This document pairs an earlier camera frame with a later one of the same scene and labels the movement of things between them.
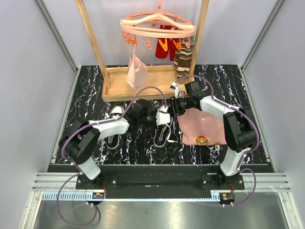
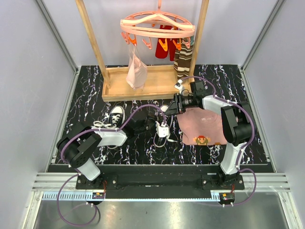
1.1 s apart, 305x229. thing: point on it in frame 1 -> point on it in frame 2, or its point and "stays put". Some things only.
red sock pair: [160, 52] stays put
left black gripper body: [150, 119] -> [149, 124]
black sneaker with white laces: [164, 134] stays put
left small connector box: [98, 195] stays put
